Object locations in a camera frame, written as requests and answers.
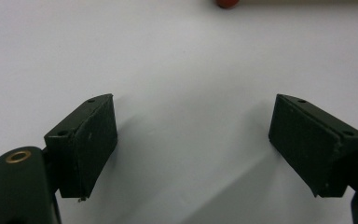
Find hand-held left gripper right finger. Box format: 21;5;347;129
268;93;358;199

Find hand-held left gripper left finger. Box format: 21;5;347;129
43;93;118;200

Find red round object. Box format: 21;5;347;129
215;0;241;9

